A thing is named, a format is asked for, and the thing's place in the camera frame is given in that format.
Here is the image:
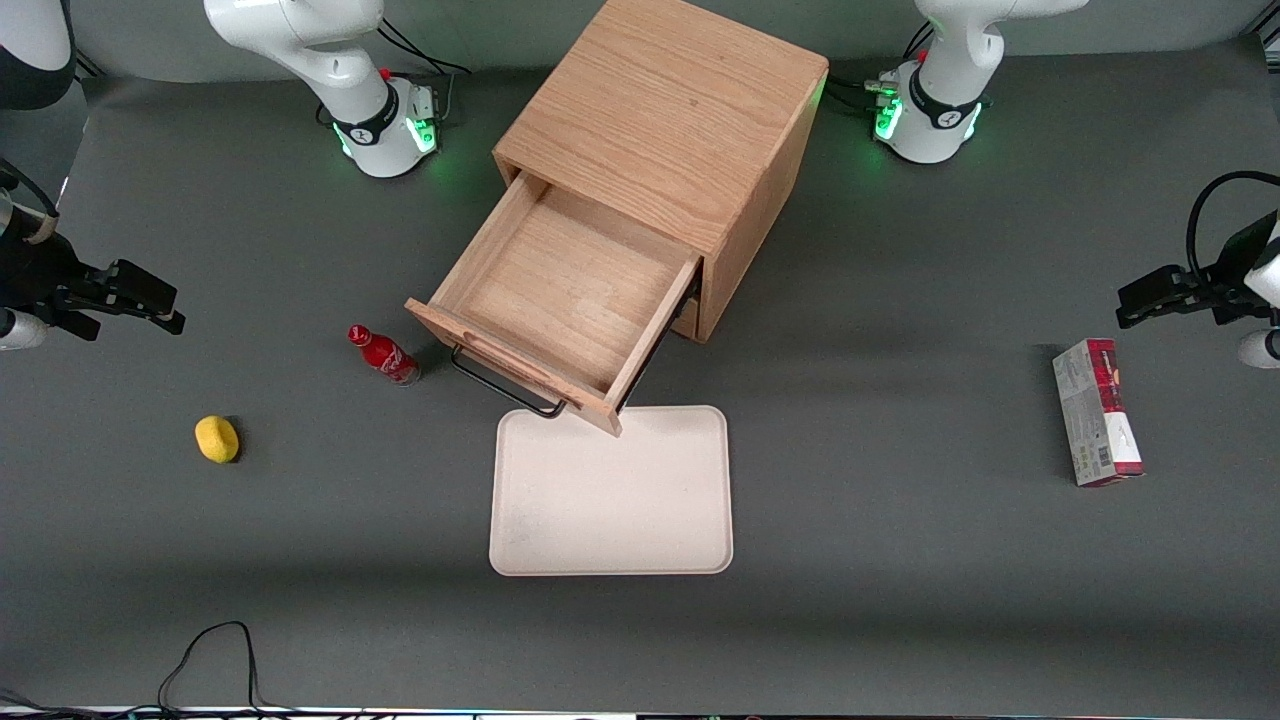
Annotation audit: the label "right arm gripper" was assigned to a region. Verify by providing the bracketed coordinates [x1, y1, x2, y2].
[0, 230, 187, 343]

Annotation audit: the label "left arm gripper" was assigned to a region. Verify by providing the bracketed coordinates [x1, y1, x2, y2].
[1117, 212, 1280, 330]

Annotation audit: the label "black metal drawer handle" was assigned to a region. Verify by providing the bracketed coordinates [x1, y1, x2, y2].
[450, 343, 569, 420]

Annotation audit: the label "wooden drawer cabinet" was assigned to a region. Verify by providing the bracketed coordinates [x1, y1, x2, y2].
[492, 0, 830, 345]

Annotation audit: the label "grey and red carton box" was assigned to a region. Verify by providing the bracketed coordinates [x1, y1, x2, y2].
[1052, 338, 1146, 488]

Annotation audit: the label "yellow lemon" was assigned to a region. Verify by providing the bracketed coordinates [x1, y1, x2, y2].
[194, 415, 241, 464]

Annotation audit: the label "red soda bottle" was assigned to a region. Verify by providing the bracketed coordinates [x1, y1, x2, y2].
[347, 324, 422, 387]

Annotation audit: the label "beige rectangular tray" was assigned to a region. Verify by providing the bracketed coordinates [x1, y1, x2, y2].
[488, 405, 735, 577]

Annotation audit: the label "black left wrist camera cable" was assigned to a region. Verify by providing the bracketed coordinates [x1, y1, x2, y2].
[1186, 170, 1280, 291]

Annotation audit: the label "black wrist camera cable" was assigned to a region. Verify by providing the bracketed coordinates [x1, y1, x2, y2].
[1186, 170, 1280, 291]
[0, 158, 60, 247]

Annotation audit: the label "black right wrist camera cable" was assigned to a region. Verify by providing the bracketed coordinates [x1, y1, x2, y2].
[0, 158, 60, 247]

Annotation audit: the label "black floor cable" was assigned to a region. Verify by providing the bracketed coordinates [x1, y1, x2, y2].
[0, 620, 301, 720]

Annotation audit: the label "black right arm base cables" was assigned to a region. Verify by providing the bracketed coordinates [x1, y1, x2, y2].
[375, 10, 473, 129]

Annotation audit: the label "black arm base cables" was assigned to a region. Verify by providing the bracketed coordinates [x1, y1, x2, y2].
[825, 20, 936, 119]
[375, 10, 473, 129]

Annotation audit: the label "black left arm base cables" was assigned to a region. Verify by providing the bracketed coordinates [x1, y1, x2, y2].
[825, 20, 936, 119]

